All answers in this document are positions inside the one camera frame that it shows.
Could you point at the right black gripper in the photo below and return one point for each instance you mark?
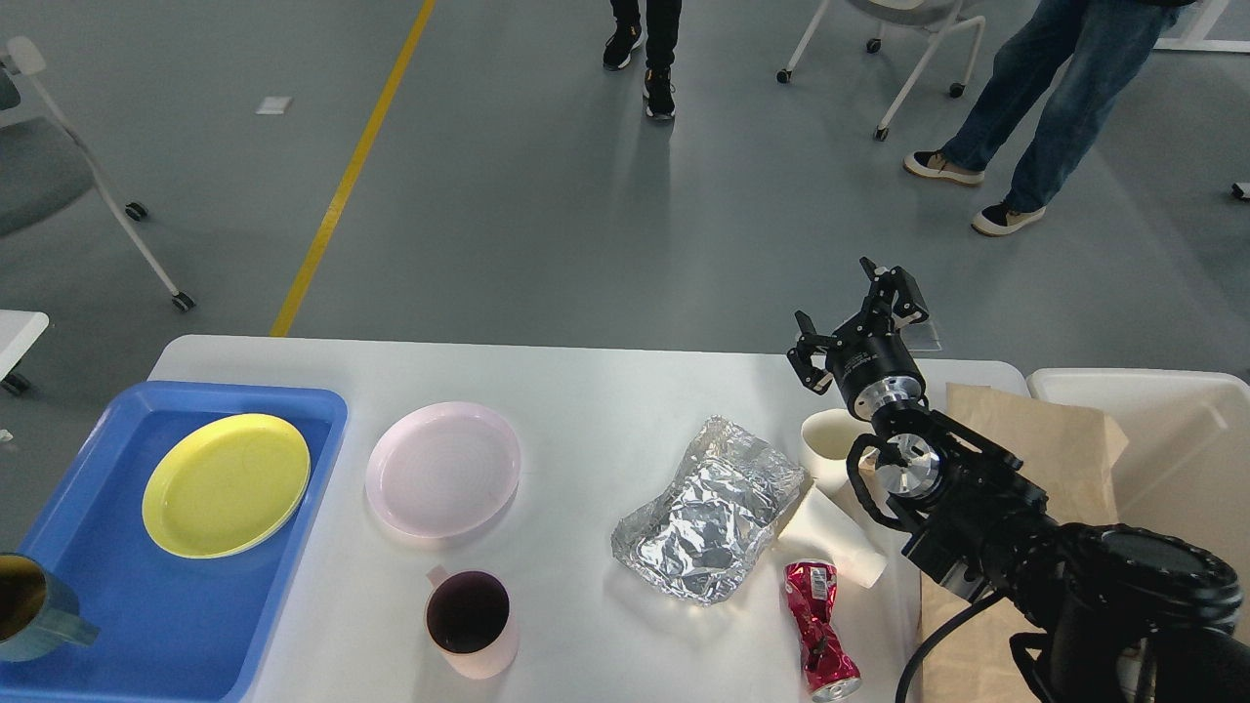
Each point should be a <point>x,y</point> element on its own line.
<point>875,368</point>

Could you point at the pink mug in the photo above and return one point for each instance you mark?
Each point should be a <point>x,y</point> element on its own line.
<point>469,617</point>

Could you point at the green mug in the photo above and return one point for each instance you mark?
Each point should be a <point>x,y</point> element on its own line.
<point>39,612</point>

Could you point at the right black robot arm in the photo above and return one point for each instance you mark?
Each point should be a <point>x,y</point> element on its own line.
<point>1120,613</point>

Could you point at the upright white paper cup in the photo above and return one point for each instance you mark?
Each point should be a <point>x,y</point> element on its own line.
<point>826,438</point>

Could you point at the lying white paper cup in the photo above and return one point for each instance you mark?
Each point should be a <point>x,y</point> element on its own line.
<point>820,530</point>

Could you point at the brown paper bag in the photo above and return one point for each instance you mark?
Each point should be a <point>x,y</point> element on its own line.
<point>1069,452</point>

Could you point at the crumpled aluminium foil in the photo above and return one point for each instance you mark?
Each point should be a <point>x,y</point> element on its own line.
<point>700,537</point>

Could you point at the crushed red can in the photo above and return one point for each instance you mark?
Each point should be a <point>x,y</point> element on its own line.
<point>810,589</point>

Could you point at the white plastic bin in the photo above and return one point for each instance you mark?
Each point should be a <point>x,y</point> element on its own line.
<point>1185,471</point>

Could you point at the person in dark clothes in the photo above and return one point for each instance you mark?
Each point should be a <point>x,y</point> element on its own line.
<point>657,29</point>

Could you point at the person in blue jeans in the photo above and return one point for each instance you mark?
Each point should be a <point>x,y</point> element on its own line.
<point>1079,53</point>

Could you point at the pink plate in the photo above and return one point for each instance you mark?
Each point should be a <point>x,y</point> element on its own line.
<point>443,470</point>

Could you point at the white paper on floor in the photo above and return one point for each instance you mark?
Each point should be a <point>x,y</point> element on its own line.
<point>274,105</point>

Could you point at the yellow plate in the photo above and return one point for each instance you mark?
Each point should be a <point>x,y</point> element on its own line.
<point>226,487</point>

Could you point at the blue plastic tray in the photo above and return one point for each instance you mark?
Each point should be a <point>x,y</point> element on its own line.
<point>171,629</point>

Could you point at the grey chair left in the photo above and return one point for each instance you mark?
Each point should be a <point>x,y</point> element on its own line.
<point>48,167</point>

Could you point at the white side table left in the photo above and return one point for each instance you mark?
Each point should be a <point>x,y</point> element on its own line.
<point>19,330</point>

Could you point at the white table frame corner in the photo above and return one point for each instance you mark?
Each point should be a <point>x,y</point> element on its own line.
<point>1195,36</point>

